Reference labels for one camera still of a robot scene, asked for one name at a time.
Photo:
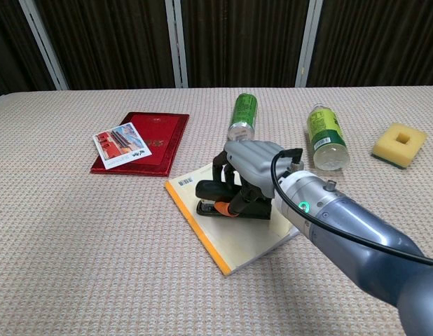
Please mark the white screen post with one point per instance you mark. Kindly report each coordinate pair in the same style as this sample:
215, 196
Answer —
177, 45
308, 45
45, 45

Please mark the beige woven tablecloth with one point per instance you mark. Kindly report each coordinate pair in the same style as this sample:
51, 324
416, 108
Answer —
80, 245

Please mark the yellow sponge with hole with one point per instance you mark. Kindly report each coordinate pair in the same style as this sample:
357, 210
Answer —
388, 150

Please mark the small black device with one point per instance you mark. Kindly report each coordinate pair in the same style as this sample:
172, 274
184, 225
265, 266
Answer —
207, 188

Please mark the red booklet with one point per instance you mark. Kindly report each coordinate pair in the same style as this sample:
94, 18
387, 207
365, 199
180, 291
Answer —
164, 140

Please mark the green drink can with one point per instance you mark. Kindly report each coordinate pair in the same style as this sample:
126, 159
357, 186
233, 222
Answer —
244, 112

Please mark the yellow-spined notebook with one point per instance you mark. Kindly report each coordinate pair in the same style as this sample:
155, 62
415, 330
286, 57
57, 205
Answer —
244, 241

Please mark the clear bottle green label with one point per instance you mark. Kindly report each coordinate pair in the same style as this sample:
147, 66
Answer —
325, 129

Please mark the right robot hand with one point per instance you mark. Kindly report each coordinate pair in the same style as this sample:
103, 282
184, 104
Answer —
251, 157

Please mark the dark brown screen panel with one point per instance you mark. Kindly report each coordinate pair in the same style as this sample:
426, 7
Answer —
244, 42
108, 42
10, 42
377, 42

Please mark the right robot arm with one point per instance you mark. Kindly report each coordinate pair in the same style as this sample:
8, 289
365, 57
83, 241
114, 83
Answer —
377, 280

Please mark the photo postcard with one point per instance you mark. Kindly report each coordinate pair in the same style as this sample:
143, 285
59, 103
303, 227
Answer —
120, 145

